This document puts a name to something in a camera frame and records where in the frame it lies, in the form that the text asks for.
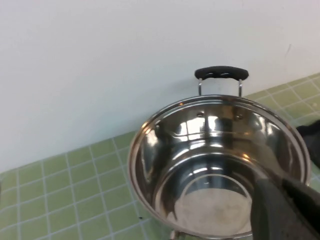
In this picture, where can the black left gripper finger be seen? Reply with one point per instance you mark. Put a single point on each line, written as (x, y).
(287, 215)

